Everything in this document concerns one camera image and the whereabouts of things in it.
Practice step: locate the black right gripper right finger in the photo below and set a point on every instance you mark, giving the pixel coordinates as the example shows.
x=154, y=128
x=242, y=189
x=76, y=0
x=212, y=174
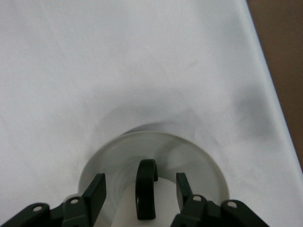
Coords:
x=187, y=198

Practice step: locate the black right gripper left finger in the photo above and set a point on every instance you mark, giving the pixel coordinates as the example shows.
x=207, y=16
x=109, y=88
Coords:
x=95, y=194

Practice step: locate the gray round plate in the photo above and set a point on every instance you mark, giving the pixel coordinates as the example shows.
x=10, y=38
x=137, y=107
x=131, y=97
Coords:
x=201, y=165

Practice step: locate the white tablecloth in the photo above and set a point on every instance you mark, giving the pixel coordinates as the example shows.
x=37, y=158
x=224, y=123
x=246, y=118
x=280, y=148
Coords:
x=118, y=59

